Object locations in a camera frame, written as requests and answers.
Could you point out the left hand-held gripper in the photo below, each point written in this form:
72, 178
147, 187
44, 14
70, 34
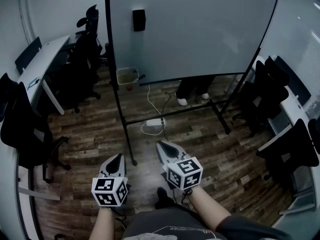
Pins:
103, 185

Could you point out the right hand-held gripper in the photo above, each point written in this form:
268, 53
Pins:
185, 171

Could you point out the person's left forearm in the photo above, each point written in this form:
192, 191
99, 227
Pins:
102, 224

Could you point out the person's right forearm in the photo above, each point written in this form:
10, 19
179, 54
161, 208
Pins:
207, 206

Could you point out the white marker tray box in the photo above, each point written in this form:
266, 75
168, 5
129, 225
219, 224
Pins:
126, 77

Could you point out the black-framed whiteboard on stand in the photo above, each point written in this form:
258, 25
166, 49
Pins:
187, 34

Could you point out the black whiteboard eraser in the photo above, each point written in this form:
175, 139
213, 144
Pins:
139, 20

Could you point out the white power strip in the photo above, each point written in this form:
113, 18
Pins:
153, 122

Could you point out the person's black shoe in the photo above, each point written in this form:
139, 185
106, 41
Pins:
162, 196

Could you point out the person's grey printed shirt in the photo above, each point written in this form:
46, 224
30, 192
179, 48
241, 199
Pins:
162, 221

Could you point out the red round magnet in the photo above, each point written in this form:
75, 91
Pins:
129, 88

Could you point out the white curved desk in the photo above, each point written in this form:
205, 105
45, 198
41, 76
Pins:
5, 184
42, 59

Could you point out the teal item on desk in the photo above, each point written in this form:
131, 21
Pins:
33, 83

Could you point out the black office chairs right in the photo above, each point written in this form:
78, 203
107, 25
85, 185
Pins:
295, 114

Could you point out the black office chair tall headrest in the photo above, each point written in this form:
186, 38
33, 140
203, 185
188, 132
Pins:
92, 34

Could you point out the black desk divider panel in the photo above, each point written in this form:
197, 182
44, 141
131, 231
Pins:
27, 54
295, 84

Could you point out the white window blind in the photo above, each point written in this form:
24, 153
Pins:
312, 66

